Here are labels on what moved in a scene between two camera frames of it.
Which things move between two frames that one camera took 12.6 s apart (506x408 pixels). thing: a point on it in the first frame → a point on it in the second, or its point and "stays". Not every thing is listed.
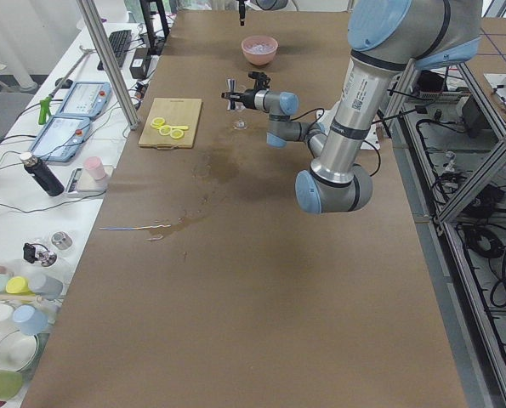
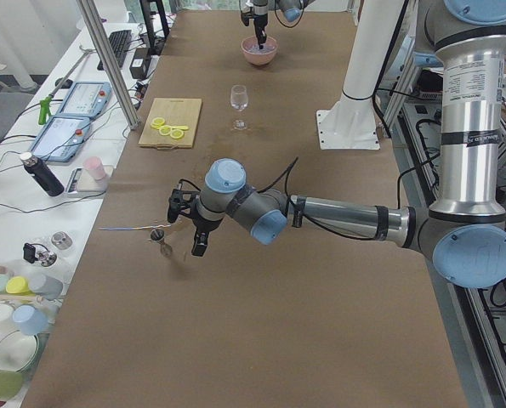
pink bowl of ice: [259, 50] stays
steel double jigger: [231, 82] → [158, 235]
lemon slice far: [158, 121] stays
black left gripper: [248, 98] → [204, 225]
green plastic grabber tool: [46, 101] stays
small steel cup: [61, 240] stays
